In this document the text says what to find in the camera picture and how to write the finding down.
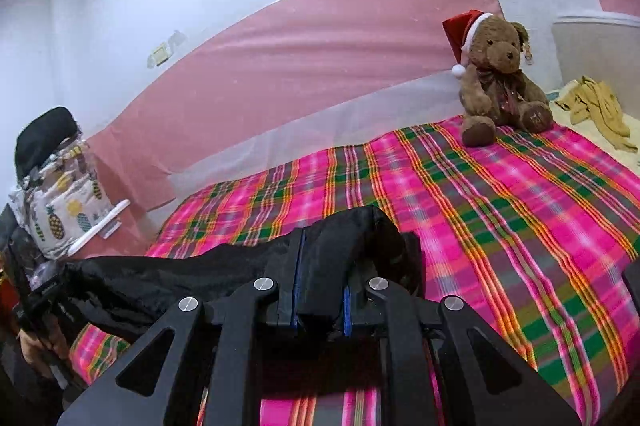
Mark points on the pineapple print cloth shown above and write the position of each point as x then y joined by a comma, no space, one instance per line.
65,201

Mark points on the white curved bar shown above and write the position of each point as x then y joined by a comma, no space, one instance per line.
100,223

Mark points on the red santa hat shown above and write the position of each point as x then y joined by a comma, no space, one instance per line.
462,28

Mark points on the black puffer jacket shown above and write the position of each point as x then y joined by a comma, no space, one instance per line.
200,271

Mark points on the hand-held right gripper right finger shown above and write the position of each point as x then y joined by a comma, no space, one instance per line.
347,313

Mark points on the yellow cloth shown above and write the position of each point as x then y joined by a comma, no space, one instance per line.
600,105

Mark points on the white padded headboard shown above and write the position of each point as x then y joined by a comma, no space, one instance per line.
595,50

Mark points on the black chair headrest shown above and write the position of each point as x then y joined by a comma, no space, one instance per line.
45,135

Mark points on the wall socket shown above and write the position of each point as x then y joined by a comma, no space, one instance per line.
161,54

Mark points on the brown teddy bear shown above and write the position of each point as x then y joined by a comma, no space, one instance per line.
500,80

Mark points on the person's left hand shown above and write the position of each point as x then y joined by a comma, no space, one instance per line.
32,353

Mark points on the pale yellow bed sheet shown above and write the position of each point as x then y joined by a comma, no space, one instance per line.
631,163

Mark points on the pink green plaid blanket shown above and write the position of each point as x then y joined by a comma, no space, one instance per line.
500,231

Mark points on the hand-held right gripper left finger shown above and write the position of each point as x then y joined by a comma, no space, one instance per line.
299,276

